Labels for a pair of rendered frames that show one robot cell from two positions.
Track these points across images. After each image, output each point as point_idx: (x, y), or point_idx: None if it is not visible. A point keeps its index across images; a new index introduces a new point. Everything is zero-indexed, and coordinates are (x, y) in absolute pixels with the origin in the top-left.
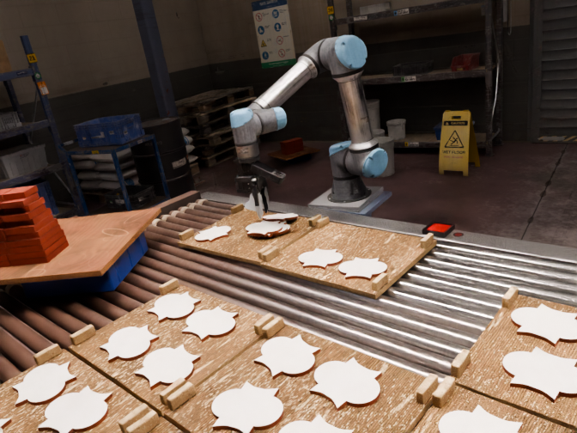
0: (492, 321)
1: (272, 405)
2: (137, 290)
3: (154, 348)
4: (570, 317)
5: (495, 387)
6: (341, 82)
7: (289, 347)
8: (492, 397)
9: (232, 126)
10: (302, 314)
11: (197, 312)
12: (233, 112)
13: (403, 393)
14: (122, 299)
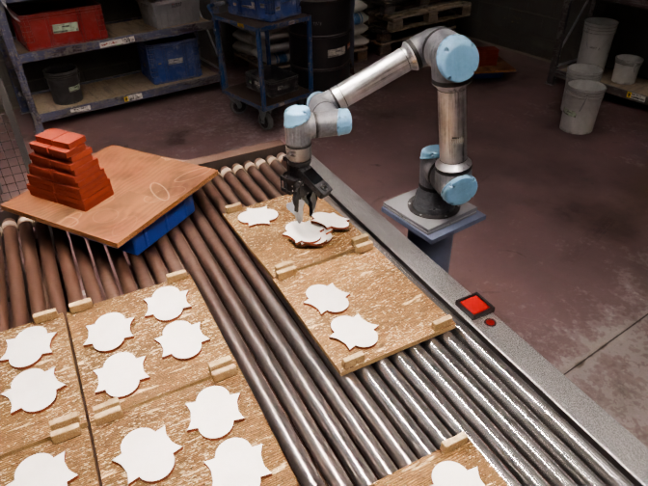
0: (415, 463)
1: (165, 463)
2: (156, 264)
3: (124, 347)
4: None
5: None
6: (439, 91)
7: (221, 404)
8: None
9: (283, 124)
10: (266, 364)
11: (179, 321)
12: (288, 109)
13: None
14: (138, 269)
